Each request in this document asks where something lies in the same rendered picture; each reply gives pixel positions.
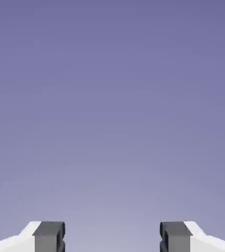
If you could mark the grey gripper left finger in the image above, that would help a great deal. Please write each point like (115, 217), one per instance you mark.
(45, 238)

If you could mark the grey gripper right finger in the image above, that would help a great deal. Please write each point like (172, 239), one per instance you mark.
(179, 238)

